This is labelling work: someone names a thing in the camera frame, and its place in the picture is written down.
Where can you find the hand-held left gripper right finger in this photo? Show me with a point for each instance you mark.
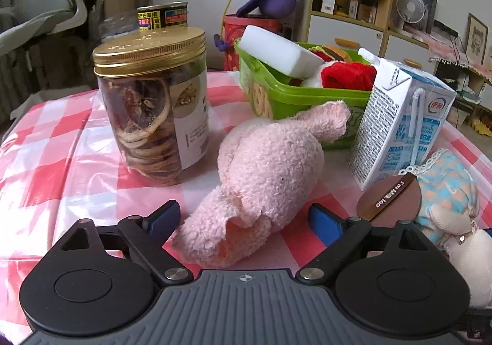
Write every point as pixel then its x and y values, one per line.
pixel 324 224

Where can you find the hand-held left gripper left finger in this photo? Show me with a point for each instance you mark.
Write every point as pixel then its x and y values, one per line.
pixel 165 216

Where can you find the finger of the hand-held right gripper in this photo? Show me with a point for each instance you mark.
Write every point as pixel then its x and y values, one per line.
pixel 487 233

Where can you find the rag doll teal dress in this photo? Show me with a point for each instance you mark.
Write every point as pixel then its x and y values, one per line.
pixel 449 183

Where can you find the pink plush toy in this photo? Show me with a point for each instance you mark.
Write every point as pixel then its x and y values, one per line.
pixel 265 168

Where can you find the green plastic bin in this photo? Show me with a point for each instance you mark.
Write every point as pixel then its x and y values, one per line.
pixel 269 95

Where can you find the red white santa plush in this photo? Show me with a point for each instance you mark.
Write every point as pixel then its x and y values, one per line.
pixel 346 76

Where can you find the plush burger toy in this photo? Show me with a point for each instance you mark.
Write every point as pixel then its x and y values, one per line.
pixel 336 52

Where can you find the white sponge block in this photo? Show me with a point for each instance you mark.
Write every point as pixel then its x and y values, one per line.
pixel 280 49

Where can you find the brown round compact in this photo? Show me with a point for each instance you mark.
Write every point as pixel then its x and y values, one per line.
pixel 392 199

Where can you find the gold lid clear jar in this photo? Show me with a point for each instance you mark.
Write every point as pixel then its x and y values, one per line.
pixel 153 118

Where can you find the blue white milk carton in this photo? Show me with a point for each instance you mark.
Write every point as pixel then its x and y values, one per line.
pixel 384 130

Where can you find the pink white checkered tablecloth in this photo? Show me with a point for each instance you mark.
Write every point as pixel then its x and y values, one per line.
pixel 57 160

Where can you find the pink floral table cover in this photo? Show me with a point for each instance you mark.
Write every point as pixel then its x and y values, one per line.
pixel 457 57

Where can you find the red printed bucket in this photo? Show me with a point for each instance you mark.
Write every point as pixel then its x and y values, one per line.
pixel 234 37

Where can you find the wooden cabinet white drawers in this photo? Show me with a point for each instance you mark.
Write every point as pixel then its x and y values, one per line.
pixel 346 28

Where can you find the black yellow tin can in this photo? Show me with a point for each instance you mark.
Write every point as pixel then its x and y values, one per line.
pixel 165 16

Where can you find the brown cardboard box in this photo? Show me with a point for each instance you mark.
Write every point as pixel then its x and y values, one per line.
pixel 367 13

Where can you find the small white box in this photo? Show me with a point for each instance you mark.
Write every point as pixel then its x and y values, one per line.
pixel 329 1

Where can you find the purple jumping ball toy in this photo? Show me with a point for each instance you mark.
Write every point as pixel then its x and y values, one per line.
pixel 276 3

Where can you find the small white desk fan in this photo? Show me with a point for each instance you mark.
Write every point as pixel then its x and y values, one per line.
pixel 409 7

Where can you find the light picture frame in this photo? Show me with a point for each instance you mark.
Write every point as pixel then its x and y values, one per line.
pixel 476 37

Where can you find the dark picture frame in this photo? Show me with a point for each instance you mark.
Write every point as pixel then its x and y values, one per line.
pixel 430 11

